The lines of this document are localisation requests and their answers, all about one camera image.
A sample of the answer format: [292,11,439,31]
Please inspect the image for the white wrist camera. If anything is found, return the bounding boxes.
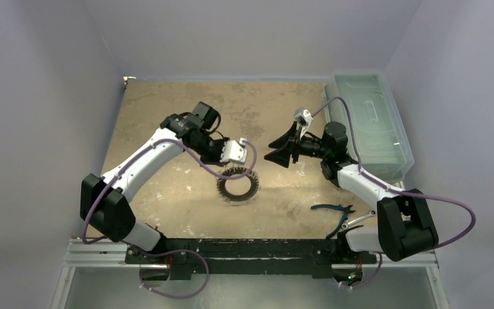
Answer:
[294,108,313,139]
[220,138,248,164]

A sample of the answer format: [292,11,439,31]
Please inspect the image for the blue handled pliers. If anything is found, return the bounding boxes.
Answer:
[310,203,356,240]

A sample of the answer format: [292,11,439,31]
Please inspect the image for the aluminium frame rail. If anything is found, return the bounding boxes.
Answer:
[51,239,450,308]

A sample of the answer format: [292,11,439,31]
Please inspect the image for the silver wrench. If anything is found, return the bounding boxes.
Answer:
[341,211,376,230]

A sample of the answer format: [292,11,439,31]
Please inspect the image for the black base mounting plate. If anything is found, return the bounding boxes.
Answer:
[125,238,377,280]

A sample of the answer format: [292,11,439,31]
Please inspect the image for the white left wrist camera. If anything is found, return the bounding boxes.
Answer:
[220,138,248,164]

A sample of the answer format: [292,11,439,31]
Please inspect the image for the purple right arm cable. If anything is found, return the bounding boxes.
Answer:
[311,96,477,291]

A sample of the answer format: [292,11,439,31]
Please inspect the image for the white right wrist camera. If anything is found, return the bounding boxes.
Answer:
[294,108,313,139]

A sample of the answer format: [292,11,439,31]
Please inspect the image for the clear plastic storage bin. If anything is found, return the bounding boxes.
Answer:
[322,70,414,183]

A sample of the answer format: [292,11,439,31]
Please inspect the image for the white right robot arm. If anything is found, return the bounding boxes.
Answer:
[264,122,439,262]

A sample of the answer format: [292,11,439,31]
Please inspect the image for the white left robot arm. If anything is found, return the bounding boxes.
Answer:
[80,102,246,263]

